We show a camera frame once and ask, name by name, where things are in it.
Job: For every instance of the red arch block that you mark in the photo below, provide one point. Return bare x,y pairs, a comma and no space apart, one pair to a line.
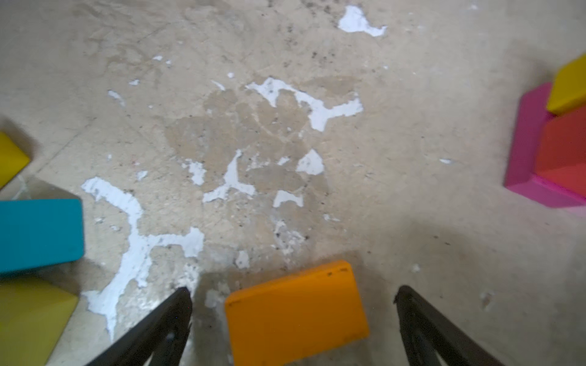
561,154

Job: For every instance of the orange block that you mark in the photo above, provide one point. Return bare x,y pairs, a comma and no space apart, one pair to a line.
296,316

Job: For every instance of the yellow rectangular block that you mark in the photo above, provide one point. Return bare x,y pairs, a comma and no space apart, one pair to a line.
12,160

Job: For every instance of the lime green cube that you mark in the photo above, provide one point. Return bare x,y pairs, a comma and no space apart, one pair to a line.
34,314

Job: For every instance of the yellow arch block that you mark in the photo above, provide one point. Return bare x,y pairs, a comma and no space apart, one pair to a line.
568,88

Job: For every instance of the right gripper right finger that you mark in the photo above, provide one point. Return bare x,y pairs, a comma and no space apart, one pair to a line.
429,338

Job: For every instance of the magenta block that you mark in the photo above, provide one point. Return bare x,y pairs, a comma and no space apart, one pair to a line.
520,178

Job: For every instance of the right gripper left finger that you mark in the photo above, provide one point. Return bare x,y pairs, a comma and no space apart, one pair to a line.
159,339

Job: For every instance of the teal block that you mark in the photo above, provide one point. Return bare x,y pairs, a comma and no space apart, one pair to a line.
40,233

